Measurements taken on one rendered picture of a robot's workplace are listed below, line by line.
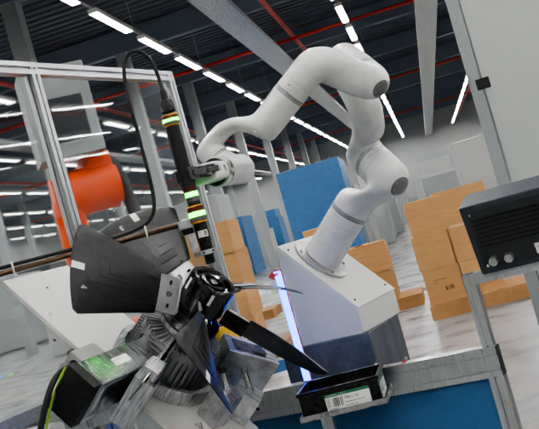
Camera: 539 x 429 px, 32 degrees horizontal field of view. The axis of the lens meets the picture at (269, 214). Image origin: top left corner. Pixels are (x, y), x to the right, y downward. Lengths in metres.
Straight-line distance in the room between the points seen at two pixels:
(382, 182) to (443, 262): 7.07
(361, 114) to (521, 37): 1.33
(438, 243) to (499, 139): 5.97
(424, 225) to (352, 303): 7.01
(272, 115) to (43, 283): 0.75
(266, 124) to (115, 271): 0.63
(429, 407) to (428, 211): 7.32
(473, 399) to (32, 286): 1.18
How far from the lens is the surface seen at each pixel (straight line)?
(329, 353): 2.95
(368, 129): 2.78
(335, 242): 2.97
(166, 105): 2.41
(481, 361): 2.55
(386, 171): 2.86
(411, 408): 2.66
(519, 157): 3.93
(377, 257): 11.64
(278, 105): 2.55
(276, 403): 2.79
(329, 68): 2.57
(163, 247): 2.43
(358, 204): 2.93
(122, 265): 2.22
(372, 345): 2.89
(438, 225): 9.90
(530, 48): 3.93
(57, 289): 2.51
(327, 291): 2.93
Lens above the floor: 1.29
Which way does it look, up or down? 1 degrees up
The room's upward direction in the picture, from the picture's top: 16 degrees counter-clockwise
